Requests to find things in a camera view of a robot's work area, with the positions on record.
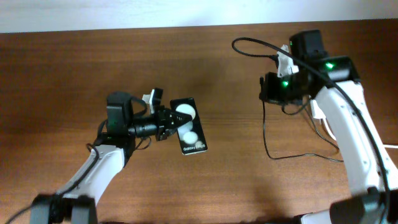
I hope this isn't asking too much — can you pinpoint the white power strip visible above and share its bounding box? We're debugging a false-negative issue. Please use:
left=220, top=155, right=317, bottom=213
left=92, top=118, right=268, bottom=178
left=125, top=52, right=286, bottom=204
left=310, top=99, right=326, bottom=119

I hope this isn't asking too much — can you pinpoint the black Galaxy flip phone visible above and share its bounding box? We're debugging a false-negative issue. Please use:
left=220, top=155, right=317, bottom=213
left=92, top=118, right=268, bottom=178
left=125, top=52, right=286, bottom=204
left=170, top=98, right=208, bottom=156

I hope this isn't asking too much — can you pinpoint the black charger cable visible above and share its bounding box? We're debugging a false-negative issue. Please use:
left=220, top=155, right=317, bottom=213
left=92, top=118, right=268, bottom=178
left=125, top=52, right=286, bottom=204
left=259, top=76, right=345, bottom=163

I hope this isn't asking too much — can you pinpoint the white power strip cord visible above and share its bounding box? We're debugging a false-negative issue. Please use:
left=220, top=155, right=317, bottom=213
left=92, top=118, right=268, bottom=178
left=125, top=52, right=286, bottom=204
left=322, top=118, right=398, bottom=149

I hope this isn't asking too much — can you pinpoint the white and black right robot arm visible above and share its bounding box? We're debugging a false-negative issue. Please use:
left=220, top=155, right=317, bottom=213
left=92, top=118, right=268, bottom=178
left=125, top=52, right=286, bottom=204
left=259, top=30, right=397, bottom=223

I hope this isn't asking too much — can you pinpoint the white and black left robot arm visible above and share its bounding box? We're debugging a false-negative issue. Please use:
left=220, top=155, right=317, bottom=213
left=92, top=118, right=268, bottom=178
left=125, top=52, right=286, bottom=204
left=29, top=91, right=193, bottom=223

